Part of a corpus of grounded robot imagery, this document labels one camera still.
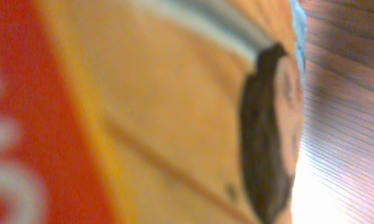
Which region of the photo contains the yellow snack bag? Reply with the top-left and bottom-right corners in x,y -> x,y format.
0,0 -> 303,223

